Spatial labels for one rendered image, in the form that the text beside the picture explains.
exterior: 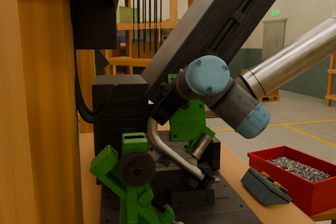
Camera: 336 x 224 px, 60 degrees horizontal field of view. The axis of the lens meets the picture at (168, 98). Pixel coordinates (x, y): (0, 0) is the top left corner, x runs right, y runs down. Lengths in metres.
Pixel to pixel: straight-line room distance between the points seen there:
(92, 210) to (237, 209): 0.42
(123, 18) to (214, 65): 3.59
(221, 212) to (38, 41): 0.64
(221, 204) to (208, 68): 0.50
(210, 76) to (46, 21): 0.33
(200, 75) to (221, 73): 0.04
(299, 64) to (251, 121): 0.21
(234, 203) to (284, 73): 0.42
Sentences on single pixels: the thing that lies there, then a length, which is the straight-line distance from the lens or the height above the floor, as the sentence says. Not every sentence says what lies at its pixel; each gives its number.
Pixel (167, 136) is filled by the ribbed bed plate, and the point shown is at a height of 1.08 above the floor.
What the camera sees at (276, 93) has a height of 0.19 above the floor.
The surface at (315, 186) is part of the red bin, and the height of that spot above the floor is 0.91.
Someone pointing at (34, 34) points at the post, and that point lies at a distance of 0.63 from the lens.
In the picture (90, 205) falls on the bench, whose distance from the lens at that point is 0.98.
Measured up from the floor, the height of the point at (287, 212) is 0.90.
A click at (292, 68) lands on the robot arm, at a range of 0.72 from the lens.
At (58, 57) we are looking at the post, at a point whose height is 1.34.
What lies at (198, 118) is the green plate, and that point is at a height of 1.14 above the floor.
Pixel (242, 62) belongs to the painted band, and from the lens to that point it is 11.33.
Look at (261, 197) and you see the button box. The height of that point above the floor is 0.92.
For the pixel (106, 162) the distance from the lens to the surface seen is 0.61.
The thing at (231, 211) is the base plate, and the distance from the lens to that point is 0.90.
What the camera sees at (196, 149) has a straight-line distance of 0.89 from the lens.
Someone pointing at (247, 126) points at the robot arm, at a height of 1.21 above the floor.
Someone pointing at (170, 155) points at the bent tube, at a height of 1.04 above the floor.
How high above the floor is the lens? 1.36
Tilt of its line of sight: 10 degrees down
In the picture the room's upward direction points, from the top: straight up
